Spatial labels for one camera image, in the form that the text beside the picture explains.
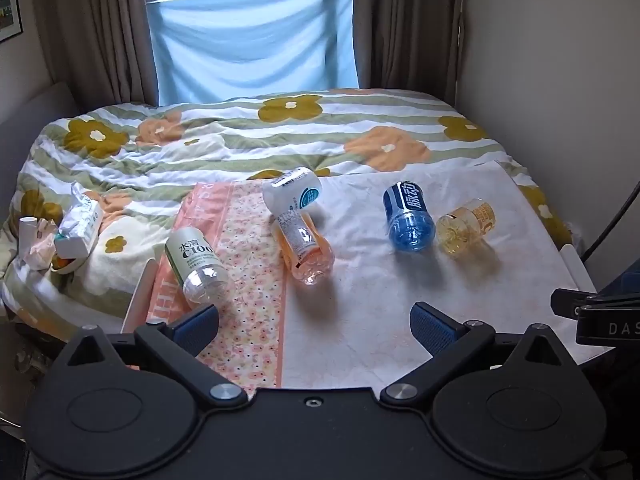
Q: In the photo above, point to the white cup blue round label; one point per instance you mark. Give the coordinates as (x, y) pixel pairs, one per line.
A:
(292, 191)

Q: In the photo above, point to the brown curtain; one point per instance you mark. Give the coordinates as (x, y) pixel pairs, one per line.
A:
(407, 25)
(95, 30)

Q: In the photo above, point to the orange plastic cup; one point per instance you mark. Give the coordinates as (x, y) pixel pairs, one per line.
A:
(303, 247)

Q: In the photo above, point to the grey bed frame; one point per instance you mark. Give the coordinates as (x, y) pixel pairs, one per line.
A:
(35, 110)

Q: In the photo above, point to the flower print striped blanket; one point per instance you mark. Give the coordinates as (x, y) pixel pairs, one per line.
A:
(225, 135)

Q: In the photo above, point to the crumpled tissue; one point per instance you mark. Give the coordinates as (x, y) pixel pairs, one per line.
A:
(42, 247)

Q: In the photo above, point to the pink floral cloth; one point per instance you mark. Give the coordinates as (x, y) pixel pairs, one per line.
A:
(250, 300)

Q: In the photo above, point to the light blue hanging cloth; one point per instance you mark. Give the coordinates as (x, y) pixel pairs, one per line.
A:
(250, 45)

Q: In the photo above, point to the clear cup white green label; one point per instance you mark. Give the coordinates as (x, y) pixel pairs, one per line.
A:
(196, 266)

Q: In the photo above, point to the framed wall picture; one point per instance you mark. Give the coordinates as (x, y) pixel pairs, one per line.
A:
(9, 5)

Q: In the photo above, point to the blue plastic cup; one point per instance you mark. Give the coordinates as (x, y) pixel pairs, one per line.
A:
(407, 216)

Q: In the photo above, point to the small white tube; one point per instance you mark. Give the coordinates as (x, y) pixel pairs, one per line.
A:
(27, 232)

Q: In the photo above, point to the tissue pack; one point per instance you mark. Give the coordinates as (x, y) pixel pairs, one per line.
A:
(80, 226)

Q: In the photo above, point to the white table cloth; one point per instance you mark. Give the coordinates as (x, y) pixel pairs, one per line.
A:
(400, 280)

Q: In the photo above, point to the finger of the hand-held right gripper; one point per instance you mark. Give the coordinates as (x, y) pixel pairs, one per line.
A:
(567, 302)

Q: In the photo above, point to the yellow plastic cup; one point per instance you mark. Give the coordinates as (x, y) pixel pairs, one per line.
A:
(466, 226)

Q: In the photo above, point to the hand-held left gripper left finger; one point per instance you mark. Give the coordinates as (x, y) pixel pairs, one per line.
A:
(196, 324)

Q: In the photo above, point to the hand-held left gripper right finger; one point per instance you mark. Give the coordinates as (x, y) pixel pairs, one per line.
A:
(433, 326)

